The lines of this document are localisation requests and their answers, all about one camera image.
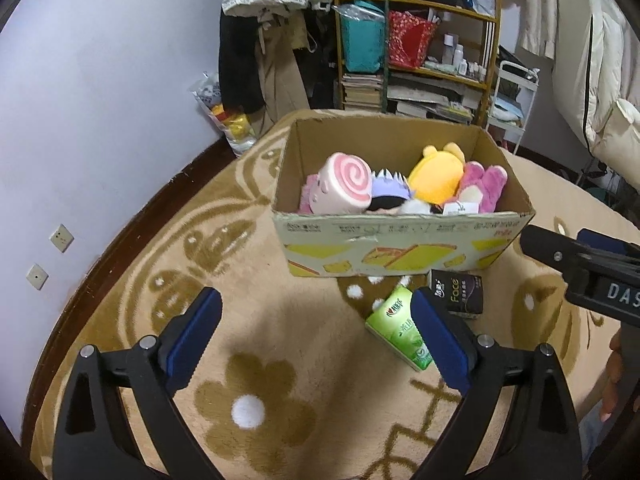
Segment teal bag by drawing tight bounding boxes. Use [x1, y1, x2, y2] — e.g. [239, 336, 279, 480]
[334, 2, 387, 73]

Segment person's right hand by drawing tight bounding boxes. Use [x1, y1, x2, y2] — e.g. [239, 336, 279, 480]
[600, 332, 626, 423]

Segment black hanging garment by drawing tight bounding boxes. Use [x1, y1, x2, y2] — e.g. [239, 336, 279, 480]
[300, 5, 341, 108]

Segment wooden shelf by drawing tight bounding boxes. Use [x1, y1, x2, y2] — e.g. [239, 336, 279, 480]
[330, 0, 503, 126]

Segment pink bear plush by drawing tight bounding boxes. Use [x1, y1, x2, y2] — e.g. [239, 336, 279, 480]
[457, 161, 509, 213]

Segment black hanging coat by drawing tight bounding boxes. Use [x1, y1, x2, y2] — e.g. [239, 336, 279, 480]
[218, 12, 263, 113]

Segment white padded chair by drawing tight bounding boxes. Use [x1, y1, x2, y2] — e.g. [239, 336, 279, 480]
[550, 0, 640, 211]

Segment pink doll plush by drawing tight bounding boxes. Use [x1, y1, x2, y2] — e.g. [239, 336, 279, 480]
[299, 174, 321, 213]

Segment purple-haired doll plush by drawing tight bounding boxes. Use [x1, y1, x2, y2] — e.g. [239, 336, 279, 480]
[367, 167, 418, 216]

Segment messy pile of books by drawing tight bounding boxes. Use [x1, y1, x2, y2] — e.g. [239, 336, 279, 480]
[387, 71, 483, 123]

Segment red patterned bag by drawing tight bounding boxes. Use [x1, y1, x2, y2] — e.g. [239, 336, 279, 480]
[387, 10, 440, 70]

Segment white wall socket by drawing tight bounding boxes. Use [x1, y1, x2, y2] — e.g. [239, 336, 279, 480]
[48, 224, 75, 253]
[26, 263, 49, 291]

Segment black tissue pack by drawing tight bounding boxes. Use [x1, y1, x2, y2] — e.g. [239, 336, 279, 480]
[429, 269, 485, 320]

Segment clear bag of toys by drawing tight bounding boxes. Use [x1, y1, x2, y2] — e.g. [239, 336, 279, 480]
[192, 72, 258, 156]

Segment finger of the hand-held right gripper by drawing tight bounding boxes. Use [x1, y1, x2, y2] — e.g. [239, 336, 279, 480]
[577, 228, 640, 261]
[520, 225, 601, 281]

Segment beige curtain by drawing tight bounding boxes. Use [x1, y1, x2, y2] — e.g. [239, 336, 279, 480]
[492, 0, 576, 58]

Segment green tissue pack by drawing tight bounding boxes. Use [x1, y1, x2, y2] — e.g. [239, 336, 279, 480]
[365, 285, 435, 372]

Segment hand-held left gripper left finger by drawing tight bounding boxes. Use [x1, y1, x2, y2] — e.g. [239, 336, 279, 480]
[52, 287, 223, 480]

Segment neat stack of books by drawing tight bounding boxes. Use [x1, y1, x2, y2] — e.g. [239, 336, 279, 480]
[341, 72, 385, 111]

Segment row of cosmetic bottles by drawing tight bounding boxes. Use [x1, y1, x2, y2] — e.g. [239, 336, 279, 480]
[440, 32, 488, 81]

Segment person's blue jeans leg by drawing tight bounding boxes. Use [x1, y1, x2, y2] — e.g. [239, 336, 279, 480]
[577, 400, 608, 466]

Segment green pole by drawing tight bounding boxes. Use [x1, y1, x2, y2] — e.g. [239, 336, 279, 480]
[381, 0, 392, 113]

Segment cardboard box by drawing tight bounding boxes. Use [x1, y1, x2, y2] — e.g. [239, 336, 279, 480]
[271, 116, 537, 278]

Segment beige trousers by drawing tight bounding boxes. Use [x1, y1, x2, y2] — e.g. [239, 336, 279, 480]
[252, 7, 311, 133]

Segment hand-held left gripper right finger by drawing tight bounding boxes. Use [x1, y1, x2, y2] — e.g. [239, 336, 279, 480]
[410, 287, 586, 480]

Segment yellow dog plush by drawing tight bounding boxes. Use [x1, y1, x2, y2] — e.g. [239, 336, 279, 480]
[407, 142, 468, 206]

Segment white trolley cart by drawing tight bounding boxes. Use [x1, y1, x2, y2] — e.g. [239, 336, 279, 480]
[485, 60, 541, 156]

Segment pink swirl roll plush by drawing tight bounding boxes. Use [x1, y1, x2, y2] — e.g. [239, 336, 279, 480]
[309, 152, 373, 214]

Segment light blue cloth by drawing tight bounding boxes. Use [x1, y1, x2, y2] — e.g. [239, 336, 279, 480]
[492, 97, 523, 122]

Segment beige floral rug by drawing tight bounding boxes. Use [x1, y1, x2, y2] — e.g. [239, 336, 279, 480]
[30, 107, 640, 480]

